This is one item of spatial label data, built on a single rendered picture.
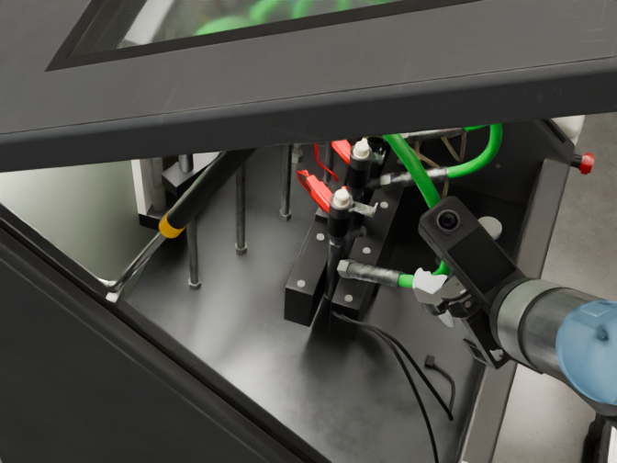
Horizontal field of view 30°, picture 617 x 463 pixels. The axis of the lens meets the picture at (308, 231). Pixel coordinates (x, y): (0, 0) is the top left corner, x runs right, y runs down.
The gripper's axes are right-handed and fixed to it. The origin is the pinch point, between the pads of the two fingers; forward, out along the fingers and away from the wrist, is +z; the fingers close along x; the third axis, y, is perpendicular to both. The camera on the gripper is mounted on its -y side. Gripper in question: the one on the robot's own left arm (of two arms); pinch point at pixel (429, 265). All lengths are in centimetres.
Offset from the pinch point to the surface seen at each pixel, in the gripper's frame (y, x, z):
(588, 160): 22, 45, 51
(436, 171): -1.6, 12.0, 18.9
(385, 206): 3.2, 8.4, 34.7
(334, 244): 0.3, -2.2, 25.2
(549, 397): 84, 36, 106
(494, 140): -3.5, 16.9, 9.9
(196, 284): 1, -17, 49
